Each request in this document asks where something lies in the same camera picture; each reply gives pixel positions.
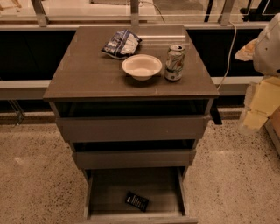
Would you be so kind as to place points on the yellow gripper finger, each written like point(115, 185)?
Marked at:
point(247, 51)
point(261, 101)

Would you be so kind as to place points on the grey middle drawer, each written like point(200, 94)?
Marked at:
point(133, 158)

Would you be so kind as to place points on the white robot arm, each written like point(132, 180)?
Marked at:
point(266, 57)

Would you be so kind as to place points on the grey top drawer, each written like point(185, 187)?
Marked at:
point(117, 129)

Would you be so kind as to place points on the grey bottom drawer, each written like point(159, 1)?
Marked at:
point(163, 187)

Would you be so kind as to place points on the green white soda can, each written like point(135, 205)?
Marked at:
point(175, 62)

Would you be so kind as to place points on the blue white chip bag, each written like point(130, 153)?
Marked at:
point(122, 45)

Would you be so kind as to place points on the black rxbar chocolate bar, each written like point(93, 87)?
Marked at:
point(137, 201)

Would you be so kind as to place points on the grey drawer cabinet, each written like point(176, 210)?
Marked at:
point(90, 84)

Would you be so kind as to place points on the metal window railing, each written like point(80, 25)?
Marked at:
point(70, 14)

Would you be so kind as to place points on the grey drawer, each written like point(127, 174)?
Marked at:
point(133, 158)
point(117, 129)
point(163, 187)

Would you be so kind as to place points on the cardboard box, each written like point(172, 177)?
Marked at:
point(273, 128)

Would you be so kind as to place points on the white bowl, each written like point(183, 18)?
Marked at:
point(142, 67)

